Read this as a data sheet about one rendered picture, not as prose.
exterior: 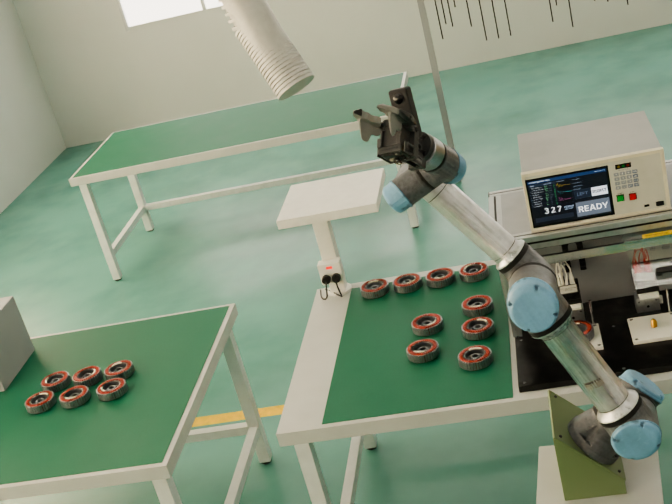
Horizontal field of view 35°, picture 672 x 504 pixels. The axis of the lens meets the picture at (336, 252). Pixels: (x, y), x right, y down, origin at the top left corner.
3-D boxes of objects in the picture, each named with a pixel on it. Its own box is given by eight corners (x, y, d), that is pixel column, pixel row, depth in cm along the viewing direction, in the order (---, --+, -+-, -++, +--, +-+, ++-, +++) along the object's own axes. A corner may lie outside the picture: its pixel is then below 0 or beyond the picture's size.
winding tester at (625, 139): (671, 209, 333) (663, 148, 325) (531, 233, 342) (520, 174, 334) (652, 165, 368) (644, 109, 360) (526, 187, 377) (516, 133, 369)
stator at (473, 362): (492, 369, 343) (490, 359, 341) (458, 373, 346) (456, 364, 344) (493, 351, 353) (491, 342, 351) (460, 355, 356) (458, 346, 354)
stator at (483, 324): (483, 343, 359) (481, 334, 358) (456, 338, 366) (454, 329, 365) (501, 327, 366) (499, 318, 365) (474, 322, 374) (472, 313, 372)
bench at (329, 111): (424, 229, 649) (398, 113, 619) (107, 285, 691) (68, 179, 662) (429, 175, 729) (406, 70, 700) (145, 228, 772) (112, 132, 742)
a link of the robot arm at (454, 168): (446, 194, 246) (475, 172, 243) (421, 180, 237) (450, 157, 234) (433, 168, 250) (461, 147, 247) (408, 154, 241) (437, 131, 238)
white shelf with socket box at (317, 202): (404, 315, 392) (376, 202, 374) (307, 330, 399) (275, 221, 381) (409, 273, 423) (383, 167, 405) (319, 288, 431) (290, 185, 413)
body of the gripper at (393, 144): (404, 149, 221) (434, 167, 231) (405, 111, 224) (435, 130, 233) (373, 155, 226) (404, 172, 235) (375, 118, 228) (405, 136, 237)
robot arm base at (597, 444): (619, 473, 273) (644, 448, 269) (572, 447, 270) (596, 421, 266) (609, 437, 286) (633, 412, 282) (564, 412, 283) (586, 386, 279)
